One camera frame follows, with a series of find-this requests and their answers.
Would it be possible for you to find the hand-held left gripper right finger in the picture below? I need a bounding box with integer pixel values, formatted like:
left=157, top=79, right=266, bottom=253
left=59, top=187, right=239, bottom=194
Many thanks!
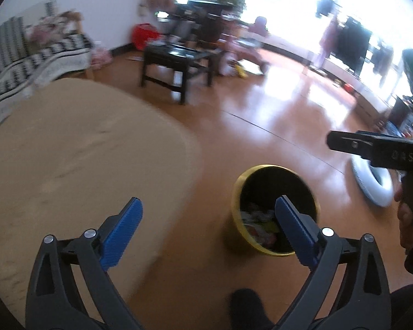
left=275, top=195, right=393, bottom=330

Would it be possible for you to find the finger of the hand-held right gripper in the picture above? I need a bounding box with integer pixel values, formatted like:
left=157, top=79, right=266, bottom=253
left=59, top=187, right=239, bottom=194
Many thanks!
left=326, top=130, right=377, bottom=161

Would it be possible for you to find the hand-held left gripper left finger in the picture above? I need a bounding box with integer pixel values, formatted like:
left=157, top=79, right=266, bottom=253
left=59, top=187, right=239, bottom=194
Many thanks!
left=25, top=197, right=148, bottom=330

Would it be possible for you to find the person's right hand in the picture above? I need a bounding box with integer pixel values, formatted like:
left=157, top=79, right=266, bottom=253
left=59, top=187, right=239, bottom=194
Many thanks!
left=394, top=186, right=413, bottom=255

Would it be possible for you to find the heap of mixed wrappers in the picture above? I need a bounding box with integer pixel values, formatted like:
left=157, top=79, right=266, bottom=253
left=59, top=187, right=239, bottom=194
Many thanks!
left=241, top=204, right=283, bottom=249

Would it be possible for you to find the low tv cabinet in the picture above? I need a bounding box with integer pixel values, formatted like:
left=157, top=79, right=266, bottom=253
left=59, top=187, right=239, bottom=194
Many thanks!
left=265, top=36, right=393, bottom=128

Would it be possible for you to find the person's foot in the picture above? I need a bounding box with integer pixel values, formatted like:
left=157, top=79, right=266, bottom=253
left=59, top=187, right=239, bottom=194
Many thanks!
left=229, top=289, right=276, bottom=330

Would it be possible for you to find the black television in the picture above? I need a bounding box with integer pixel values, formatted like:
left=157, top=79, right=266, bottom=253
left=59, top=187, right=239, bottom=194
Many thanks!
left=332, top=15, right=374, bottom=76

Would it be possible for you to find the pink hanging garment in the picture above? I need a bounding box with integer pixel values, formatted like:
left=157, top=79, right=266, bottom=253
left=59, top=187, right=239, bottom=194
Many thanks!
left=317, top=19, right=338, bottom=70

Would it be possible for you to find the pink ride-on toy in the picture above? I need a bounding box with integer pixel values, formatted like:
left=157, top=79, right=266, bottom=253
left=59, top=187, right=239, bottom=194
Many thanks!
left=224, top=15, right=272, bottom=75

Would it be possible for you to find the wooden sofa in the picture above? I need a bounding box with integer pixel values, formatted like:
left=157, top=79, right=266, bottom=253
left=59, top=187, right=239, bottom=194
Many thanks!
left=72, top=12, right=96, bottom=82

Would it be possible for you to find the pink printed bag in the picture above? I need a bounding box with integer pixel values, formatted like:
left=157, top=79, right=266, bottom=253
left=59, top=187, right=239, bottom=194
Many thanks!
left=91, top=41, right=113, bottom=66

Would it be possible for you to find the black coffee table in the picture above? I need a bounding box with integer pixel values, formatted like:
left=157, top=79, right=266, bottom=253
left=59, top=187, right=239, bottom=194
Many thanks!
left=140, top=43, right=224, bottom=106

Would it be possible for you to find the red bag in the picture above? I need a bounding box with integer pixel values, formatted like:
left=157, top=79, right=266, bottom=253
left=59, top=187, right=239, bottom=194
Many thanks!
left=131, top=23, right=161, bottom=52

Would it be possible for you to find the striped black white sofa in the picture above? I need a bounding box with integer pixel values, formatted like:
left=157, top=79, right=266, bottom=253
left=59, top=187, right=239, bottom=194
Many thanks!
left=0, top=0, right=94, bottom=133

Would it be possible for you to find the pink printed cushion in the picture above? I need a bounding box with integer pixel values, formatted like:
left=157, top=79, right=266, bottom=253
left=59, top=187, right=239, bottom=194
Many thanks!
left=26, top=10, right=82, bottom=47

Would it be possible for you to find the white round ring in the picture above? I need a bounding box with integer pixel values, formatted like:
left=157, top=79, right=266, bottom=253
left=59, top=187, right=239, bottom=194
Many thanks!
left=347, top=151, right=395, bottom=209

